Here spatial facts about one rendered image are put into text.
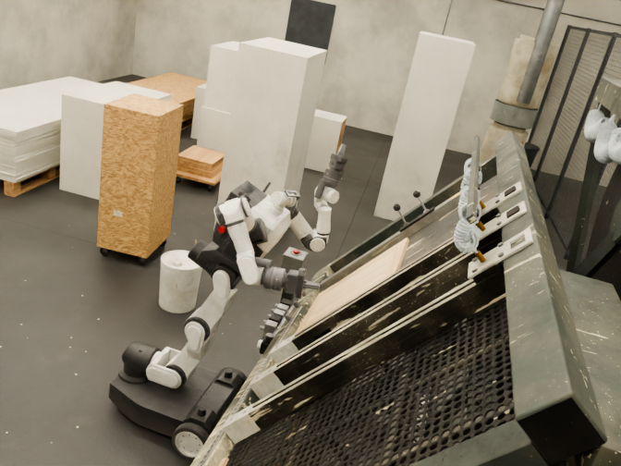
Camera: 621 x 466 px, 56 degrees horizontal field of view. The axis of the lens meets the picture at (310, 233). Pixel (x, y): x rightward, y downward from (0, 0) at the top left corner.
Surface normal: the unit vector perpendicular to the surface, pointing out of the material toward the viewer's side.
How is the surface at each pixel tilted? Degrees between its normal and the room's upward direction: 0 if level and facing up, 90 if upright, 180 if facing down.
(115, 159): 90
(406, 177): 90
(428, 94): 90
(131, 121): 90
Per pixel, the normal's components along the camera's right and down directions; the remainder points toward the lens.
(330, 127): -0.20, 0.36
